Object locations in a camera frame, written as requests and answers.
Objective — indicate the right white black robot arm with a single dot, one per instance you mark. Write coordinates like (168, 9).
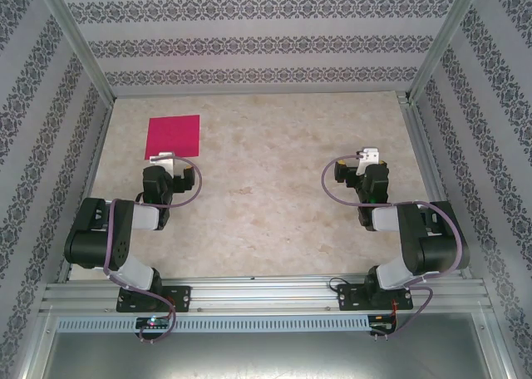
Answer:
(436, 237)

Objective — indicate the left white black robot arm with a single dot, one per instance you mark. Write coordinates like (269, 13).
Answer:
(95, 242)

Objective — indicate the grey sheet metal panel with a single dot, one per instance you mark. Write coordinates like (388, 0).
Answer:
(266, 354)

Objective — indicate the small black controller board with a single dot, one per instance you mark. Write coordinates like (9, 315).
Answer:
(382, 323)
(151, 322)

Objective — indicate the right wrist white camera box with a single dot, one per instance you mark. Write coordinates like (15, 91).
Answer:
(369, 155)

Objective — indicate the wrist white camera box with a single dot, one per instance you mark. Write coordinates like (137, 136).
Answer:
(163, 159)
(369, 155)

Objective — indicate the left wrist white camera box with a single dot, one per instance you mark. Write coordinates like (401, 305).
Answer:
(163, 159)

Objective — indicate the aluminium side rail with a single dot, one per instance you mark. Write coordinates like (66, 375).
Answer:
(436, 196)
(83, 196)

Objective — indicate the thin aluminium frame bar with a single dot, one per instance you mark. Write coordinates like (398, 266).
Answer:
(257, 93)

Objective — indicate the wide aluminium base rail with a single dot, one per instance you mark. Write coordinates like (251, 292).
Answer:
(266, 291)

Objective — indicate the aluminium frame post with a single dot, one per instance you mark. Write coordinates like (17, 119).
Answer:
(70, 26)
(449, 30)

